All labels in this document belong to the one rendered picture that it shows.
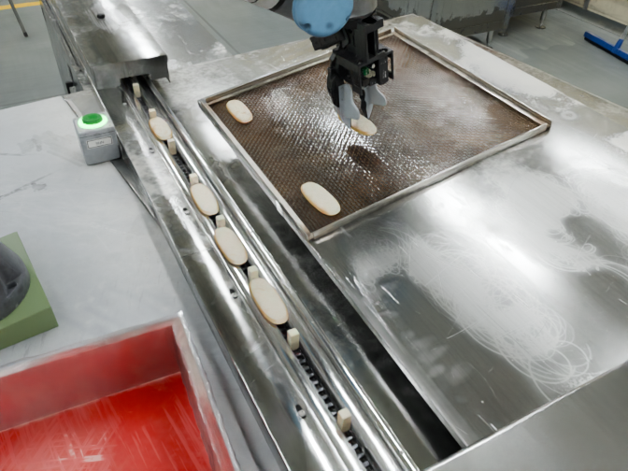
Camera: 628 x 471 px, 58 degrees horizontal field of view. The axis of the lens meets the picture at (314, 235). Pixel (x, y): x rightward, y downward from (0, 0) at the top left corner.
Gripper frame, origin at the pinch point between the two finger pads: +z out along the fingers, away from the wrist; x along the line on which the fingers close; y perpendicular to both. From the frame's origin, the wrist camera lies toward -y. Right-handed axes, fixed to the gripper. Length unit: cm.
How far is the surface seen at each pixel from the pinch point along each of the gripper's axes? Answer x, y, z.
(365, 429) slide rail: -34, 45, 7
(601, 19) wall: 339, -157, 153
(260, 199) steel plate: -20.3, -5.2, 11.7
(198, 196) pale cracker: -30.9, -7.2, 5.8
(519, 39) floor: 262, -168, 143
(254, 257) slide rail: -30.3, 11.4, 7.3
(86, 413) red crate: -62, 23, 5
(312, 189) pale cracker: -15.5, 7.6, 3.9
